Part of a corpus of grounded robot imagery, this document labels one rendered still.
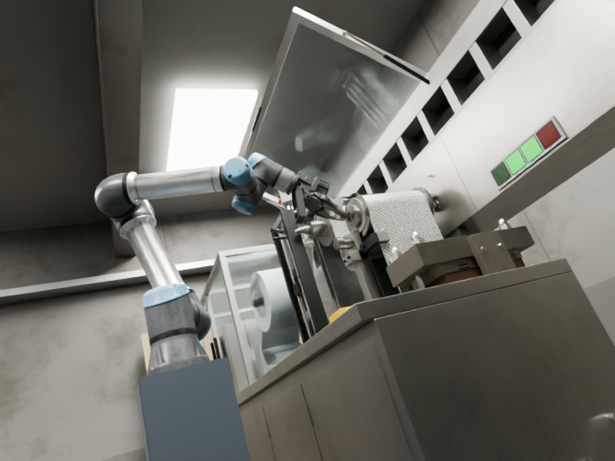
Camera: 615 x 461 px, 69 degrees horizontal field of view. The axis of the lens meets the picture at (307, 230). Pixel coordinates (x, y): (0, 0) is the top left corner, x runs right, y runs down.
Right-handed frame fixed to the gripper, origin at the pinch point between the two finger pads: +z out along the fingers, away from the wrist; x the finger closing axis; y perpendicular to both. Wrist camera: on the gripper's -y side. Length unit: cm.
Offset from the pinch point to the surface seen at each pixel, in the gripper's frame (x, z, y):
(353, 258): -1.0, 7.8, -12.3
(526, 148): -43, 32, 18
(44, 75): 126, -188, 82
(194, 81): 130, -116, 142
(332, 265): 30.1, 8.6, 0.6
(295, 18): -20, -45, 50
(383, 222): -8.3, 11.0, -0.1
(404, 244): -8.3, 19.3, -3.8
